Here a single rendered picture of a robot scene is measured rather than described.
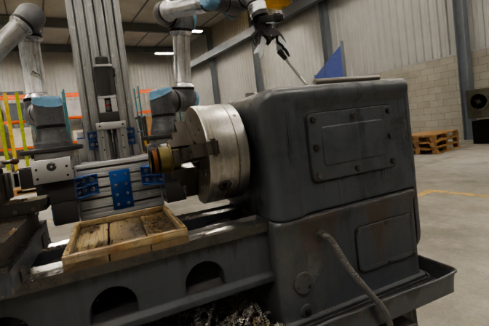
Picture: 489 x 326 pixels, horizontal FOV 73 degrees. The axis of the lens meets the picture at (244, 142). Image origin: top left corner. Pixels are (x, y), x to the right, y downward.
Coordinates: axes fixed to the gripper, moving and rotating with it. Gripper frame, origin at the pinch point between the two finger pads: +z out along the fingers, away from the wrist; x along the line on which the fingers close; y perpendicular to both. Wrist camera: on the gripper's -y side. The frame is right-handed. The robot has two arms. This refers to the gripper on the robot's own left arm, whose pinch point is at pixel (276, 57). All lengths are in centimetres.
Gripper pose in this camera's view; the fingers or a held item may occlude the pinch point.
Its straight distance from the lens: 137.4
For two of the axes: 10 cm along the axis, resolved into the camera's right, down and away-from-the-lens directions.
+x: -8.2, 1.9, -5.3
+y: -4.9, 2.4, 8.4
